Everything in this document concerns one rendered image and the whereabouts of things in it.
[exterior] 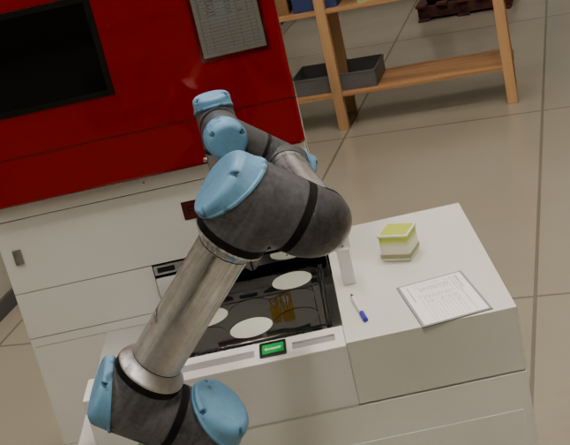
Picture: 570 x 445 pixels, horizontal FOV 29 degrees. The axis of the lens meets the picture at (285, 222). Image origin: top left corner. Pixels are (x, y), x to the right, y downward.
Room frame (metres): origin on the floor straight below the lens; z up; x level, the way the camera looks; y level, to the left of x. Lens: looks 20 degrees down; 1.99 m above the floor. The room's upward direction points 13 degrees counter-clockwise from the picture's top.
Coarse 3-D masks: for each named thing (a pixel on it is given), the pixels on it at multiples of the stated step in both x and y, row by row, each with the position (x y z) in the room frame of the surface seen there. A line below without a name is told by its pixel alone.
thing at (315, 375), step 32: (224, 352) 2.09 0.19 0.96; (256, 352) 2.06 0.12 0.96; (288, 352) 2.02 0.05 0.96; (320, 352) 2.00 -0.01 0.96; (192, 384) 2.01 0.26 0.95; (256, 384) 2.00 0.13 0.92; (288, 384) 2.00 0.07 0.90; (320, 384) 2.00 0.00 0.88; (352, 384) 2.00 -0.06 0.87; (256, 416) 2.01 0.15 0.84; (288, 416) 2.00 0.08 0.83
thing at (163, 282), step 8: (264, 256) 2.62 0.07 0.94; (272, 256) 2.61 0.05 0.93; (280, 256) 2.61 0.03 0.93; (288, 256) 2.61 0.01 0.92; (264, 264) 2.62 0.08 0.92; (328, 264) 2.61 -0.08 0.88; (328, 272) 2.61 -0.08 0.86; (160, 280) 2.63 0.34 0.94; (168, 280) 2.63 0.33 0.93; (160, 288) 2.63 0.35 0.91
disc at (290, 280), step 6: (282, 276) 2.55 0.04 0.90; (288, 276) 2.54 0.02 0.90; (294, 276) 2.54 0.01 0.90; (300, 276) 2.53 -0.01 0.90; (306, 276) 2.52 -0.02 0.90; (276, 282) 2.53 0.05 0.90; (282, 282) 2.52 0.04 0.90; (288, 282) 2.51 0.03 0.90; (294, 282) 2.50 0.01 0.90; (300, 282) 2.49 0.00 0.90; (306, 282) 2.49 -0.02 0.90; (276, 288) 2.49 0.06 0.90; (282, 288) 2.48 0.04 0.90; (288, 288) 2.48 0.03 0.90
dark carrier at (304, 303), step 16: (288, 272) 2.57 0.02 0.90; (240, 288) 2.54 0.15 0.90; (256, 288) 2.52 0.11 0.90; (272, 288) 2.50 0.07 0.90; (304, 288) 2.45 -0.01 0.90; (224, 304) 2.47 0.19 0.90; (240, 304) 2.45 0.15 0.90; (256, 304) 2.43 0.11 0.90; (272, 304) 2.40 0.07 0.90; (288, 304) 2.39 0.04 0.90; (304, 304) 2.36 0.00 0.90; (320, 304) 2.34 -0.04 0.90; (224, 320) 2.38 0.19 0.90; (240, 320) 2.36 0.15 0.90; (272, 320) 2.32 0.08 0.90; (288, 320) 2.30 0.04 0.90; (304, 320) 2.28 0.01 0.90; (320, 320) 2.26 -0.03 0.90; (208, 336) 2.31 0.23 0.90; (224, 336) 2.29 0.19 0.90; (256, 336) 2.25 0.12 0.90
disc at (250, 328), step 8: (248, 320) 2.35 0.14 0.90; (256, 320) 2.34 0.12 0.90; (264, 320) 2.33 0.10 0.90; (232, 328) 2.32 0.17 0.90; (240, 328) 2.31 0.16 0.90; (248, 328) 2.30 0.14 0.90; (256, 328) 2.29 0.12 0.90; (264, 328) 2.28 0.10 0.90; (240, 336) 2.27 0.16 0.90; (248, 336) 2.26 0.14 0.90
